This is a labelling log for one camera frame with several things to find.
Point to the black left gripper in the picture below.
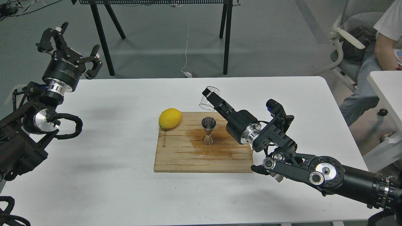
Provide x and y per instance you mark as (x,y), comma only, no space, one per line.
(62,72)

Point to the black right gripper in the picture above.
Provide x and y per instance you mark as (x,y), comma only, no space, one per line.
(241,125)

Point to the clear glass measuring cup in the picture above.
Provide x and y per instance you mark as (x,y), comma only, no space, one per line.
(205,101)

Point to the steel double jigger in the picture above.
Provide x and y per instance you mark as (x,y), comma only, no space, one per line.
(208,124)

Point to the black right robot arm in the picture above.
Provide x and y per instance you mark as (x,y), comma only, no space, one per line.
(324,173)

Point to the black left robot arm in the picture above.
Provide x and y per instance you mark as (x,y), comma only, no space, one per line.
(34,122)

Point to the yellow lemon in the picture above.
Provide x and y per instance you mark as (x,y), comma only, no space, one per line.
(170,118)

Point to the wooden cutting board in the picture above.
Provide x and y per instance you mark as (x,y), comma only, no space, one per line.
(181,149)

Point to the grey office chair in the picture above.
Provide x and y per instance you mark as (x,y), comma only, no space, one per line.
(356,14)

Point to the white side table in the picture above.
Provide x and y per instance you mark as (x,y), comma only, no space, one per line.
(388,87)

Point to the seated person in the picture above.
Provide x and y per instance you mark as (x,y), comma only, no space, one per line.
(381,58)

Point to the black metal frame table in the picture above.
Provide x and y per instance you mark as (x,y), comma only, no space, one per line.
(225,25)

